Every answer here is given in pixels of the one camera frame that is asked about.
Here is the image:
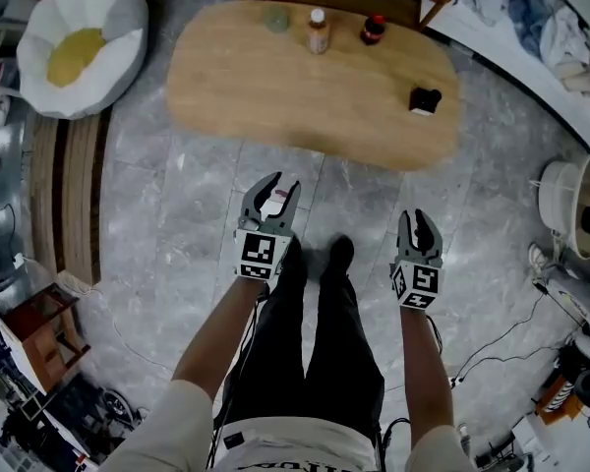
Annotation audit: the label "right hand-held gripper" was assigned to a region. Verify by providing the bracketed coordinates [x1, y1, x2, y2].
[389, 208, 443, 309]

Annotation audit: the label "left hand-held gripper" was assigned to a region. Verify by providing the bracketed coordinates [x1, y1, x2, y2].
[233, 172, 302, 281]

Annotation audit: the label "person's right forearm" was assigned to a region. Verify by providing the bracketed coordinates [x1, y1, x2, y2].
[398, 307, 456, 444]

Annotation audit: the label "person's left forearm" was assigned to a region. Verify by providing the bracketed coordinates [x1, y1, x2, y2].
[171, 277, 269, 398]

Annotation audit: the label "wooden coffee table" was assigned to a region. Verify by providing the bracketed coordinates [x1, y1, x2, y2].
[165, 0, 463, 172]

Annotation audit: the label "person's right shoe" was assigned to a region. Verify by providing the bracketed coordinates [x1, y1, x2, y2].
[319, 235, 356, 280]

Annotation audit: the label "person's black trousers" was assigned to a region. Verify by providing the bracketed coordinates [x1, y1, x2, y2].
[223, 251, 386, 430]

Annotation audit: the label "white round basket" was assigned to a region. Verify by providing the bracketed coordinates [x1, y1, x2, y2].
[538, 152, 590, 261]

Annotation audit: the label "orange drink bottle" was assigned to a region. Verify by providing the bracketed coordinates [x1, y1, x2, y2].
[307, 7, 332, 56]

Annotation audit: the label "clear glass cup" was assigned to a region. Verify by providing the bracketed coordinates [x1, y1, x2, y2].
[263, 5, 292, 34]

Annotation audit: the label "white window bench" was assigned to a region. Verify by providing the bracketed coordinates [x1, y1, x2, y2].
[427, 2, 590, 157]

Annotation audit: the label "wooden step platform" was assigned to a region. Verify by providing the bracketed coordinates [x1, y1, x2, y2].
[29, 110, 112, 287]

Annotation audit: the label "dark cola bottle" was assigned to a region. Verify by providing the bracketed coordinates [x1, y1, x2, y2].
[359, 14, 389, 46]

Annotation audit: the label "orange striped box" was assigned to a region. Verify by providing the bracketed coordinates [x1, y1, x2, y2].
[538, 374, 579, 425]

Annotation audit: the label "person's white t-shirt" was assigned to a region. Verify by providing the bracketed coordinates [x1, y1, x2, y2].
[102, 379, 479, 472]

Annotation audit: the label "white egg-shaped beanbag chair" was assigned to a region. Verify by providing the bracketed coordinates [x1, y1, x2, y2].
[17, 0, 150, 120]

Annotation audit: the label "white beige clothes pile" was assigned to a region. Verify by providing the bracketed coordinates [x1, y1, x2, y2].
[540, 5, 590, 95]

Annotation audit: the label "pale blue clothes pile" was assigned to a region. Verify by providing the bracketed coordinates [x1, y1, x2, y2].
[459, 0, 558, 64]

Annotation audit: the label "red-brown wooden cabinet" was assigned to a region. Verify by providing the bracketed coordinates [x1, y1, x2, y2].
[0, 282, 92, 395]

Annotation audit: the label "black floor cable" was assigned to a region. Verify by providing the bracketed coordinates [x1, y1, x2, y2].
[451, 292, 590, 388]

